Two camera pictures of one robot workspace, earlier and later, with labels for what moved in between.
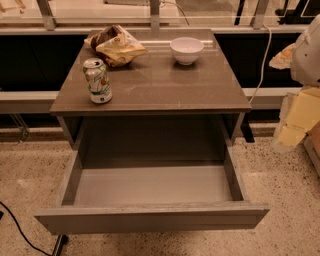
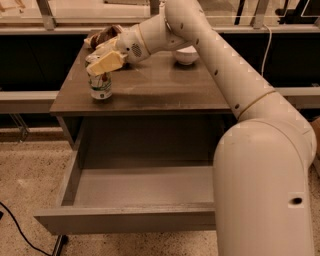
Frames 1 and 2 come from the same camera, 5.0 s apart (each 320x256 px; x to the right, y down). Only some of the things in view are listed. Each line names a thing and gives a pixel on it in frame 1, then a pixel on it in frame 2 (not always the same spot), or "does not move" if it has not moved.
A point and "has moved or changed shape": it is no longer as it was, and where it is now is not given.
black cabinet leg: [61, 241] does not move
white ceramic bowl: [186, 49] does not move
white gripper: [307, 61] → [130, 45]
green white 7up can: [97, 79] has moved or changed shape
